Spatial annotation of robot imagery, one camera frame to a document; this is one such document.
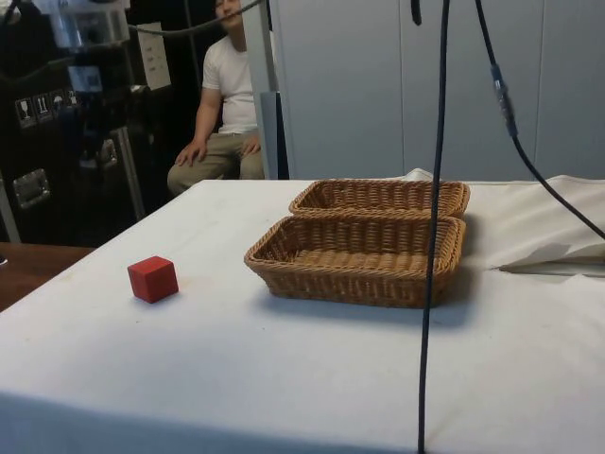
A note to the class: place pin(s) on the seated person in white shirt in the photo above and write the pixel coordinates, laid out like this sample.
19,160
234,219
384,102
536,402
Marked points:
231,85

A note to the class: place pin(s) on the pale lockers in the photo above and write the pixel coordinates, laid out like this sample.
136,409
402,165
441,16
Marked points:
359,94

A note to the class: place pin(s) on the wicker basket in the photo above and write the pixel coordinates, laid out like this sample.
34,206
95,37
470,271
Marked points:
350,265
378,195

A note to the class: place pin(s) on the red cube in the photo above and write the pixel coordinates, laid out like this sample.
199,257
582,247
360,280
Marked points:
152,280

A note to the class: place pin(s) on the black cabinet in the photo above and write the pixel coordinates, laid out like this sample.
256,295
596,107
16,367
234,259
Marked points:
47,142

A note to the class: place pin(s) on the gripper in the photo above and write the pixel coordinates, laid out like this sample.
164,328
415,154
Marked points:
86,71

